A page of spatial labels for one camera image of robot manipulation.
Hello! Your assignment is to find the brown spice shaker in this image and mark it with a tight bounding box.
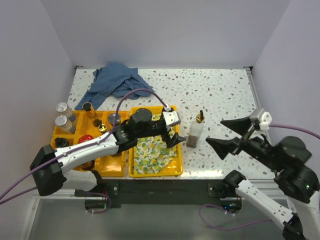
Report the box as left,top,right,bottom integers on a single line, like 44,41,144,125
54,137,70,148

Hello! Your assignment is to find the red lid sauce jar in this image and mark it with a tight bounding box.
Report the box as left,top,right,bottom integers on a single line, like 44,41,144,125
80,160,95,171

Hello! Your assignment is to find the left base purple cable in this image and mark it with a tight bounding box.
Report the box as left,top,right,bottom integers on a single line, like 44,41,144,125
84,193,112,215

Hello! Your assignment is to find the lemon print cloth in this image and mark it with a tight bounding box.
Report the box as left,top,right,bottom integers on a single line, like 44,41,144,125
133,112,178,175

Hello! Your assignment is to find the glass oil bottle gold pourer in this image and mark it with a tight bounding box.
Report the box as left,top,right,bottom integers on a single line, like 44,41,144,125
98,123,108,134

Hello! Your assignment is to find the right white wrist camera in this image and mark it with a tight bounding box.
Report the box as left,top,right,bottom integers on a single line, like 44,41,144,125
249,108,272,131

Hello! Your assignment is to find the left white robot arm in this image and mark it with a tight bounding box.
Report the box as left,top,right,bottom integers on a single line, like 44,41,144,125
30,108,186,197

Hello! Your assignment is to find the yellow compartment organizer tray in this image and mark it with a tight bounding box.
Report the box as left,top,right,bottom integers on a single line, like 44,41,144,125
50,110,126,177

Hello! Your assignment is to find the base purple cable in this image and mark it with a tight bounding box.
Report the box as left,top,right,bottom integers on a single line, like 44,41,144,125
198,203,272,231
84,193,112,215

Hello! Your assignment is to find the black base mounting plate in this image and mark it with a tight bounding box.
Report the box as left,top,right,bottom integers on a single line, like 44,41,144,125
74,179,243,213

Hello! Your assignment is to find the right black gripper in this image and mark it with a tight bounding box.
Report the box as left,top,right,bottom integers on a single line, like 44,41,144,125
204,113,283,170

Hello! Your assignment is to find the red cap soy bottle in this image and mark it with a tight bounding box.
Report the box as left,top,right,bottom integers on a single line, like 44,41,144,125
78,134,94,144

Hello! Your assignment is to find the corner glass bottle gold pourer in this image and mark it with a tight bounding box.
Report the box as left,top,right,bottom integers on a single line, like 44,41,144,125
186,110,205,148

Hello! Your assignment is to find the yellow flat tray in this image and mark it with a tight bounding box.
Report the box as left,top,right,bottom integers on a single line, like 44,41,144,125
128,105,184,179

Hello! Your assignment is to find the blue label spice jar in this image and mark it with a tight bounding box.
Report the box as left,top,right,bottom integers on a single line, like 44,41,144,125
56,102,77,123

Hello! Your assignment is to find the grey cap salt grinder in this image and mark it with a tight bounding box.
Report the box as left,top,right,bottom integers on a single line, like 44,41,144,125
108,113,121,126

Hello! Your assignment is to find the dark bottle gold band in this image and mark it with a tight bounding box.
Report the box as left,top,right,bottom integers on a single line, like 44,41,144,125
82,102,101,127

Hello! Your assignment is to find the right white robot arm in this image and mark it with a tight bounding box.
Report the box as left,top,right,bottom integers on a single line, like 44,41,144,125
205,113,320,240

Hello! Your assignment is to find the blue checkered shirt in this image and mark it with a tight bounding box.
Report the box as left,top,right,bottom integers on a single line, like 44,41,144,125
74,61,153,110

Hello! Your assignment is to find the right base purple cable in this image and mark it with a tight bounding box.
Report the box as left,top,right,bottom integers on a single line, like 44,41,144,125
198,203,272,231

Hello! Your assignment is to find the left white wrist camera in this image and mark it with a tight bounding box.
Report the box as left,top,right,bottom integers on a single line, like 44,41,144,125
162,107,182,128

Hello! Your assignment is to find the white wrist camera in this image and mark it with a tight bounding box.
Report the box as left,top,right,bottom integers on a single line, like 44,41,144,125
162,107,182,128
249,108,272,131

